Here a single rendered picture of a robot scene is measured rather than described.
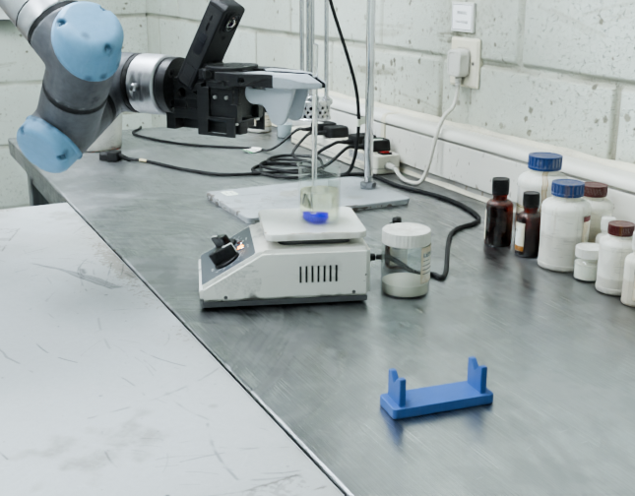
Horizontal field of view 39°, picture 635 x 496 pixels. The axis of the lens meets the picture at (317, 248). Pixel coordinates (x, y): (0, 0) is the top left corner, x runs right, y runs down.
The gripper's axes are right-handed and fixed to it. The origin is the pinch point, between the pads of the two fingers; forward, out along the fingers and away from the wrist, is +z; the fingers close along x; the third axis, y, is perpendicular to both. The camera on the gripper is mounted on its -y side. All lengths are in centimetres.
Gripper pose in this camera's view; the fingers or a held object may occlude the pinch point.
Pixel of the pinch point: (313, 78)
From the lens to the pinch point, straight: 106.0
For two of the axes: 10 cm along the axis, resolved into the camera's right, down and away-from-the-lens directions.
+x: -4.6, 2.6, -8.5
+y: -0.1, 9.6, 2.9
